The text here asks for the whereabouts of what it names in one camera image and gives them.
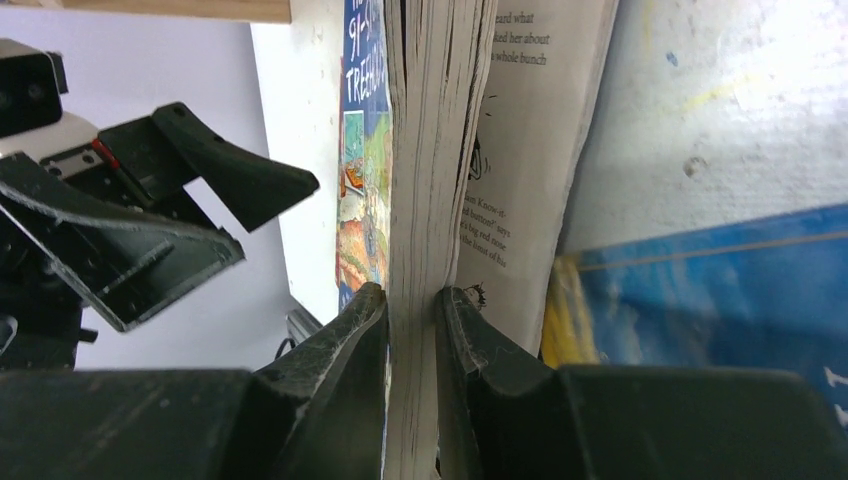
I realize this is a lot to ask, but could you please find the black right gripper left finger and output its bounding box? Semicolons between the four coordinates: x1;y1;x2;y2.
1;283;388;479

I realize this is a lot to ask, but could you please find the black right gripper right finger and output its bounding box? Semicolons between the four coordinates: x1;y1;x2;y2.
435;287;847;479

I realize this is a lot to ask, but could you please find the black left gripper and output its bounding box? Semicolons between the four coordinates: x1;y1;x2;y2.
1;102;320;370

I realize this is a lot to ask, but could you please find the blue 91-storey treehouse book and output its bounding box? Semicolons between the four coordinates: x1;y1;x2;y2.
336;1;618;479

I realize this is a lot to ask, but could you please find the animal farm book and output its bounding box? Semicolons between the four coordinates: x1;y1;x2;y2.
540;204;847;424

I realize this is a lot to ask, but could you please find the wooden shelf unit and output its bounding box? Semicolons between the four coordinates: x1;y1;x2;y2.
1;0;292;24

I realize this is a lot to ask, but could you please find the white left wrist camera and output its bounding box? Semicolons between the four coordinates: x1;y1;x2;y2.
1;38;98;161

